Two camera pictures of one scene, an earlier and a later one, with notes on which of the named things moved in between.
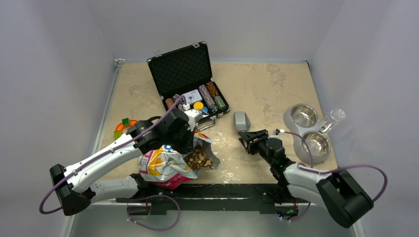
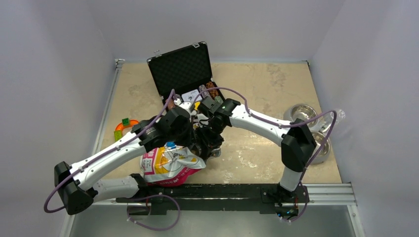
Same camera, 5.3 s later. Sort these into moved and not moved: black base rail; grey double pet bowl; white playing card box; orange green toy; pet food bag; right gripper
Moved: pet food bag; right gripper
Not moved: grey double pet bowl; orange green toy; white playing card box; black base rail
